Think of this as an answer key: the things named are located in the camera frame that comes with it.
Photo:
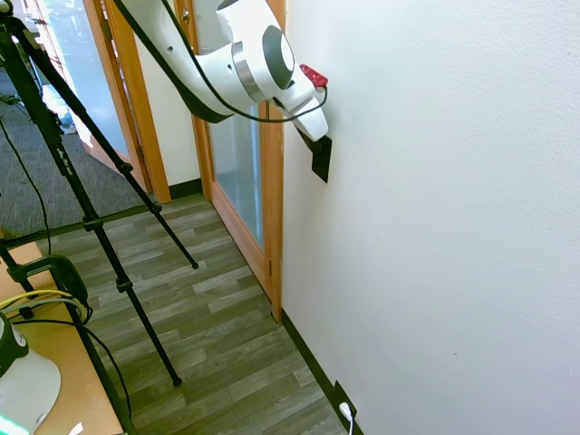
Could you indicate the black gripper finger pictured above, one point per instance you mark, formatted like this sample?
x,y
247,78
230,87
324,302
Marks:
x,y
310,140

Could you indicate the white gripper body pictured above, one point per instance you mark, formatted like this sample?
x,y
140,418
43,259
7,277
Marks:
x,y
312,122

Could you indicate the black wall light switch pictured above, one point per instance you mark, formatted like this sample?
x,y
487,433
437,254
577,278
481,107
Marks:
x,y
321,163

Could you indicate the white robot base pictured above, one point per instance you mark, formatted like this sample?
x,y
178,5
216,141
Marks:
x,y
27,385

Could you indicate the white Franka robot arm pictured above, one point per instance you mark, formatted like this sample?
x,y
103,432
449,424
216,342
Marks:
x,y
217,59

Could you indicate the wooden frosted glass door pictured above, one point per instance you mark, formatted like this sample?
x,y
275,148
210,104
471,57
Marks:
x,y
244,204

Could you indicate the dark door hinge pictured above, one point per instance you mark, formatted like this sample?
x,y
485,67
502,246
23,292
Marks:
x,y
271,267

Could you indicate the black table clamp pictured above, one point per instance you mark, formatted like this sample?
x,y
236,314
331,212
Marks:
x,y
63,276

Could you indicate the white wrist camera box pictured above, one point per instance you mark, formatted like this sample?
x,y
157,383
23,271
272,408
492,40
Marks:
x,y
299,97

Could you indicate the black wall baseboard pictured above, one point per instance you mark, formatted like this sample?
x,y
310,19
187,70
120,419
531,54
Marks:
x,y
312,362

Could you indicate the black camera tripod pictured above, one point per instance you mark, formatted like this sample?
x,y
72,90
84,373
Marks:
x,y
68,167

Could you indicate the black wall outlet plate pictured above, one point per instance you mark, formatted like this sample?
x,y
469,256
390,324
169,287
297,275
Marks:
x,y
343,393

